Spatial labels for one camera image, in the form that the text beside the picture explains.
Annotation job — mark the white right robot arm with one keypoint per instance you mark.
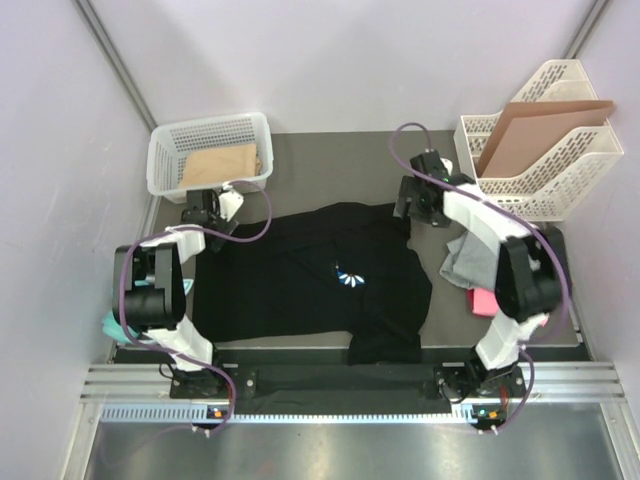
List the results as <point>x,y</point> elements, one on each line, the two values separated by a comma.
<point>531,276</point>

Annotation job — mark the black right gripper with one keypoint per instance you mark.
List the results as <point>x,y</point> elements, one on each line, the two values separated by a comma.
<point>410,189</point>

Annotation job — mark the teal cat ear headphones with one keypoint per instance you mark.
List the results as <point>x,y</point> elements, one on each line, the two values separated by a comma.
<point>113,329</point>

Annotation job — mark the grey t shirt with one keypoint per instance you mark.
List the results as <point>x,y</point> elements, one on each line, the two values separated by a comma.
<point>469,263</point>

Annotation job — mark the pink t shirt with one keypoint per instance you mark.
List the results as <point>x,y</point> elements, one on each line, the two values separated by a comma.
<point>482,302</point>

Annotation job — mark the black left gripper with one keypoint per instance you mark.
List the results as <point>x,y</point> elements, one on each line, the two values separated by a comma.
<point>226,227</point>

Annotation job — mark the white slotted cable duct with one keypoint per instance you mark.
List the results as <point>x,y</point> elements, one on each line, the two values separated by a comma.
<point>209,414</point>

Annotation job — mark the white plastic file organizer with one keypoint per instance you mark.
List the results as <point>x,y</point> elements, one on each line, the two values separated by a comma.
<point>555,184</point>

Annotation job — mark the beige folded t shirt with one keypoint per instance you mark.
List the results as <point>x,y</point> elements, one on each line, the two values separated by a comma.
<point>220,165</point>

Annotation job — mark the white perforated plastic basket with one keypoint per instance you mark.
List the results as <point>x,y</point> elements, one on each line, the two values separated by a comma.
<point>170,145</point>

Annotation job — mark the black t shirt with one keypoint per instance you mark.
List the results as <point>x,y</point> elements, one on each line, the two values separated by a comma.
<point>344,267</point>

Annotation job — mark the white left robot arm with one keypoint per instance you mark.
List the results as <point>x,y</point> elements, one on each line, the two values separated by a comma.
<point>149,297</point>

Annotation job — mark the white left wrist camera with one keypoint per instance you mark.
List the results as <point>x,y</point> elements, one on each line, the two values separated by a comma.
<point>230,201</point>

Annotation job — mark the brown cardboard folder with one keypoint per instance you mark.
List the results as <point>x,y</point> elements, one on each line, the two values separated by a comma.
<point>526,131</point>

